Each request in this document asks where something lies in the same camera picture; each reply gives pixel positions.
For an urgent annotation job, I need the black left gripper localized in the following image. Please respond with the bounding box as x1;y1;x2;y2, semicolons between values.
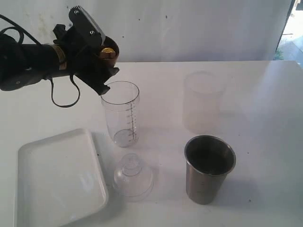
52;5;119;96

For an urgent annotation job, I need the brown wooden cup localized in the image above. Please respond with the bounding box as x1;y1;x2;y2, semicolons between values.
98;36;120;67

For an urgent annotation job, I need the stainless steel cup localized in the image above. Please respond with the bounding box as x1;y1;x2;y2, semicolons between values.
184;135;236;205

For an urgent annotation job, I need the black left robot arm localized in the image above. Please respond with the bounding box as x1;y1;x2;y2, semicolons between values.
0;5;107;91

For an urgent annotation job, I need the clear plastic shaker cup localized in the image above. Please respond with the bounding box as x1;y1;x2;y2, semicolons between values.
101;81;140;148

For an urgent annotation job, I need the clear plastic shaker lid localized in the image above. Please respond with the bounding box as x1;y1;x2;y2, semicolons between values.
112;153;153;201

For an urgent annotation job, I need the translucent white plastic beaker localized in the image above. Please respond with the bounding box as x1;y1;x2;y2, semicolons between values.
182;70;226;134

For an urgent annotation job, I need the white rectangular tray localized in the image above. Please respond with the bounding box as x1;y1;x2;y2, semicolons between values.
14;129;109;227

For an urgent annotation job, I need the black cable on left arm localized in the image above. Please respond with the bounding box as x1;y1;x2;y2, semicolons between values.
0;14;81;109

